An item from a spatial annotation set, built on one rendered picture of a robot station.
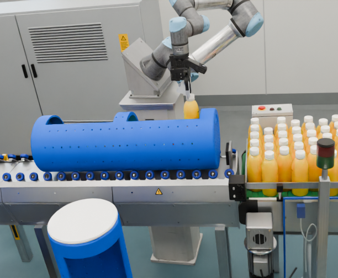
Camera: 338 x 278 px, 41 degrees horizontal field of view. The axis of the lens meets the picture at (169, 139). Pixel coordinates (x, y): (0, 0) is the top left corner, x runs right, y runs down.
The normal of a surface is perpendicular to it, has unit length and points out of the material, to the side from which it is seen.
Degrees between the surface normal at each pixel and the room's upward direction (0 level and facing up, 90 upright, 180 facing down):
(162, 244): 90
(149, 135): 52
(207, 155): 93
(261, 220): 0
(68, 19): 90
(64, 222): 0
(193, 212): 109
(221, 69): 90
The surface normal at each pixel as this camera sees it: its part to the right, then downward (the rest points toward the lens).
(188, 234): 0.51, 0.34
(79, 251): 0.04, 0.46
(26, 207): -0.11, 0.74
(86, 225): -0.12, -0.88
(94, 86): -0.25, 0.48
